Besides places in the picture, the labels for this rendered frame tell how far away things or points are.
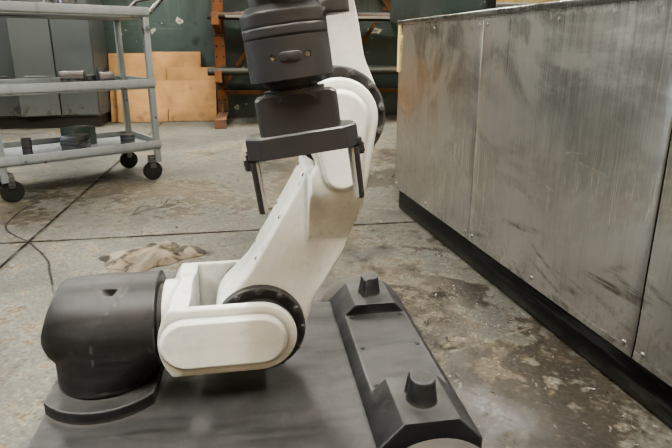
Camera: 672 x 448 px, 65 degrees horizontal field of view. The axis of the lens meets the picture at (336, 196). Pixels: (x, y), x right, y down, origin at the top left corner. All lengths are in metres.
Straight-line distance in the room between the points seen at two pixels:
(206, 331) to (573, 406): 0.77
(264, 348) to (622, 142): 0.80
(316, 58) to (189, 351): 0.49
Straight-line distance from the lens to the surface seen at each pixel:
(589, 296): 1.32
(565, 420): 1.21
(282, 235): 0.81
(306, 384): 0.93
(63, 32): 5.24
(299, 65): 0.53
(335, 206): 0.77
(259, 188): 0.57
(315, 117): 0.55
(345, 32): 0.77
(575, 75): 1.31
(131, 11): 2.93
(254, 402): 0.90
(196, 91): 5.39
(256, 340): 0.83
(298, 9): 0.53
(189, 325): 0.82
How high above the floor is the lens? 0.71
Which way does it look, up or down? 16 degrees down
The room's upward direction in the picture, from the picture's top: straight up
